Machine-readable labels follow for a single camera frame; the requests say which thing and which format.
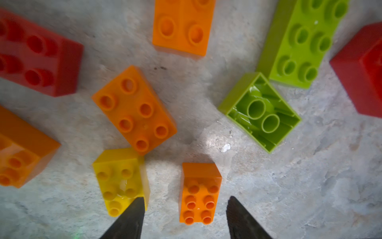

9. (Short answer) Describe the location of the yellow lego brick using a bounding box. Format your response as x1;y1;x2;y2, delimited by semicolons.
93;148;150;217

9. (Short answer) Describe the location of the small orange lego brick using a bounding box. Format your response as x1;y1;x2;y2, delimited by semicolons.
179;162;222;225

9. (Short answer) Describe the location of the lime lego brick long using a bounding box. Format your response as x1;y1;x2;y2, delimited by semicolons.
256;0;349;89

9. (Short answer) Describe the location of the orange lego brick far left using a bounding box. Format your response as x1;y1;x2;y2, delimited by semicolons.
1;107;61;188

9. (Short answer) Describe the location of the orange lego brick middle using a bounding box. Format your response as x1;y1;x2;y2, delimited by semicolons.
92;65;177;155

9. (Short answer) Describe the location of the red lego brick left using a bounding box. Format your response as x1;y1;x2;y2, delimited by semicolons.
1;9;84;97

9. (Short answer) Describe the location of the lime lego brick upside down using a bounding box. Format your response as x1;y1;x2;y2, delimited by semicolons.
218;72;301;153

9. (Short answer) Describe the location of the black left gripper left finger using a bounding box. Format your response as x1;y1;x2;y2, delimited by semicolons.
100;197;145;239

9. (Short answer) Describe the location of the red lego brick long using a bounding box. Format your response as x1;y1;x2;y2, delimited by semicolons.
330;23;382;118

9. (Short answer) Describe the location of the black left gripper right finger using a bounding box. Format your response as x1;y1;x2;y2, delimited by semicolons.
226;196;272;239

